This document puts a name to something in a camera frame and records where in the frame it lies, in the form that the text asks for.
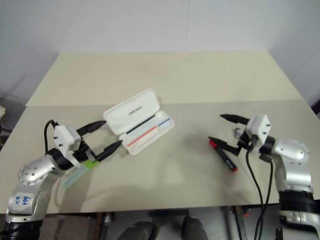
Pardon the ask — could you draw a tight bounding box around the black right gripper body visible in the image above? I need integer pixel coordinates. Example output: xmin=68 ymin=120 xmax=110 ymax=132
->
xmin=233 ymin=126 xmax=256 ymax=151

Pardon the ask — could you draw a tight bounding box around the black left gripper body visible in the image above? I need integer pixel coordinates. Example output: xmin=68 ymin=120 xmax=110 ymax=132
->
xmin=73 ymin=139 xmax=100 ymax=164

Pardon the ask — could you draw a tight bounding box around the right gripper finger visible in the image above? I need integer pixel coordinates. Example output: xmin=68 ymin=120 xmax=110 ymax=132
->
xmin=208 ymin=136 xmax=245 ymax=156
xmin=219 ymin=113 xmax=250 ymax=125

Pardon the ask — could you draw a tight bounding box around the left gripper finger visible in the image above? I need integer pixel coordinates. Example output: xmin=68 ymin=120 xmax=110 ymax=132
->
xmin=96 ymin=140 xmax=124 ymax=162
xmin=76 ymin=120 xmax=108 ymax=141

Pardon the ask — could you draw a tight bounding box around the black marker with red ends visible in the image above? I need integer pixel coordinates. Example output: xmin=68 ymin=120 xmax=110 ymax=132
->
xmin=208 ymin=138 xmax=239 ymax=173

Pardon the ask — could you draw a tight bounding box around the translucent highlighter with green cap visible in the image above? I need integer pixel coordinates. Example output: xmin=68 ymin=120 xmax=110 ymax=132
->
xmin=60 ymin=159 xmax=100 ymax=189

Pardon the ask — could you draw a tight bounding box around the white plastic pencil case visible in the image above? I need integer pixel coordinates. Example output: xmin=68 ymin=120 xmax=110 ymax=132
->
xmin=103 ymin=87 xmax=176 ymax=156

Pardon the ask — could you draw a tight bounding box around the thin red pen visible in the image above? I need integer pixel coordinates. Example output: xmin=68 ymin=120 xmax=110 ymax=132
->
xmin=126 ymin=126 xmax=158 ymax=147

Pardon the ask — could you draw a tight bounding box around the thin black pen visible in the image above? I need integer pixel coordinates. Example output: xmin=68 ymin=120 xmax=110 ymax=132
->
xmin=125 ymin=115 xmax=155 ymax=134

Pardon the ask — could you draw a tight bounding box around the dark rounded shape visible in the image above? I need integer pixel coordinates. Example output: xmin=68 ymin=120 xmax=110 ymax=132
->
xmin=117 ymin=221 xmax=159 ymax=240

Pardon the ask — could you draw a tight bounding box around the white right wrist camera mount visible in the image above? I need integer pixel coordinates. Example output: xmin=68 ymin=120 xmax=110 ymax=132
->
xmin=244 ymin=114 xmax=272 ymax=155

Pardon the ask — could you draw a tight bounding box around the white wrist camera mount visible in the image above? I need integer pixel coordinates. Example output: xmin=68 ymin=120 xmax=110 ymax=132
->
xmin=244 ymin=114 xmax=272 ymax=155
xmin=53 ymin=124 xmax=82 ymax=168

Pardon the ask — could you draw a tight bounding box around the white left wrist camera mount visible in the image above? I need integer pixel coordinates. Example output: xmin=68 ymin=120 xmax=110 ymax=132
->
xmin=53 ymin=124 xmax=82 ymax=168

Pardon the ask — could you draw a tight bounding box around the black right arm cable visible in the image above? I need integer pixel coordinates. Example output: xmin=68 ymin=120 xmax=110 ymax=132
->
xmin=258 ymin=159 xmax=274 ymax=240
xmin=245 ymin=147 xmax=265 ymax=240

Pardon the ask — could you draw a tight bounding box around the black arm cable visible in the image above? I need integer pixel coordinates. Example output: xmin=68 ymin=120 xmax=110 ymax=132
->
xmin=43 ymin=119 xmax=60 ymax=155
xmin=245 ymin=147 xmax=265 ymax=240
xmin=258 ymin=159 xmax=274 ymax=240

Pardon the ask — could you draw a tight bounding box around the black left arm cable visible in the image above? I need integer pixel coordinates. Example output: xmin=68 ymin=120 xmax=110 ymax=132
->
xmin=43 ymin=119 xmax=60 ymax=155

